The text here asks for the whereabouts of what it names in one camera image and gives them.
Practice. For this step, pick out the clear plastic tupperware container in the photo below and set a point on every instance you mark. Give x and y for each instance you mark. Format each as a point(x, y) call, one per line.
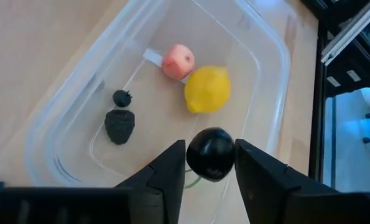
point(160, 130)

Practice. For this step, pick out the pink peach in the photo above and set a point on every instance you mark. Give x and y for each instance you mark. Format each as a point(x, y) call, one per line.
point(178, 62)

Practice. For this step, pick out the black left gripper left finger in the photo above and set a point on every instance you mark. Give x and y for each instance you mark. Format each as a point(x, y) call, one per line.
point(163, 193)

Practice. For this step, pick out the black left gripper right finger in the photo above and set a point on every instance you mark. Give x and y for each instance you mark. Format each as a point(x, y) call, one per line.
point(265, 193)

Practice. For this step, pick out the small dark blueberry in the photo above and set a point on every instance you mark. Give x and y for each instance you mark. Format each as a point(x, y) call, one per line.
point(122, 99)

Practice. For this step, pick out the dark cherry with stem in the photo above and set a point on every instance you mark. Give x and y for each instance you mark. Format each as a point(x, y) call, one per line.
point(210, 154)

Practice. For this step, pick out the silver frame bracket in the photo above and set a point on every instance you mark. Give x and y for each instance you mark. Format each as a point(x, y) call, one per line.
point(349, 32)

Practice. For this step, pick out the yellow lemon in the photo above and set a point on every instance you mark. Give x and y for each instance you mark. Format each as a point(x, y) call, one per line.
point(208, 90)

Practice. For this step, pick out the black blackberry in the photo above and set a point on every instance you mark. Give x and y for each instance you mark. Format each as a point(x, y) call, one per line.
point(119, 126)

